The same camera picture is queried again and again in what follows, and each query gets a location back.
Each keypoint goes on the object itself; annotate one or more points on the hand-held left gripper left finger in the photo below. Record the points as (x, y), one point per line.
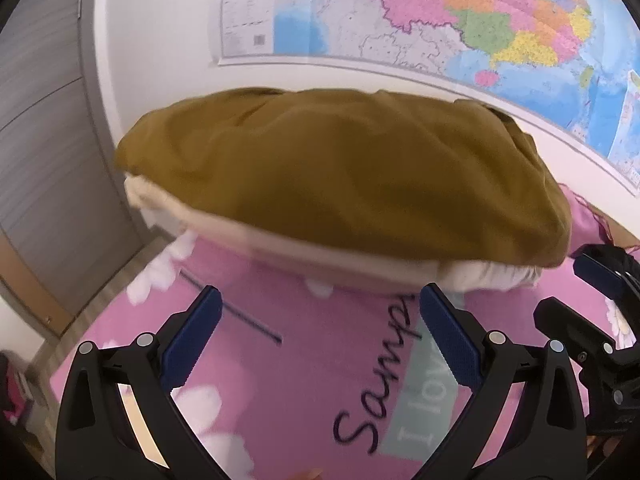
(195, 340)

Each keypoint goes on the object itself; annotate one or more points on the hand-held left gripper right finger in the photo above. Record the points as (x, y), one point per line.
(450, 340)

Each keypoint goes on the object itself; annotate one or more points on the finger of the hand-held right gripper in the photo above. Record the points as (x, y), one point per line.
(595, 270)
(565, 320)

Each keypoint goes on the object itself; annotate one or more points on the brown jacket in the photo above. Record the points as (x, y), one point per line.
(350, 175)

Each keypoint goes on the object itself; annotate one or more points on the pink daisy print blanket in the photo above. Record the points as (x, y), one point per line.
(300, 385)

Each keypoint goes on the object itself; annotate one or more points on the cream garment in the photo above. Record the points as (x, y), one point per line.
(350, 270)

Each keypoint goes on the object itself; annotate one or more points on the dark pink cloth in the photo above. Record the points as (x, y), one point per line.
(12, 390)

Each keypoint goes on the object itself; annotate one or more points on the grey wardrobe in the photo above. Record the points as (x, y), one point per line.
(50, 160)

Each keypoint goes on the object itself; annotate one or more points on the colourful wall map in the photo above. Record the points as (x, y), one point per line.
(450, 10)

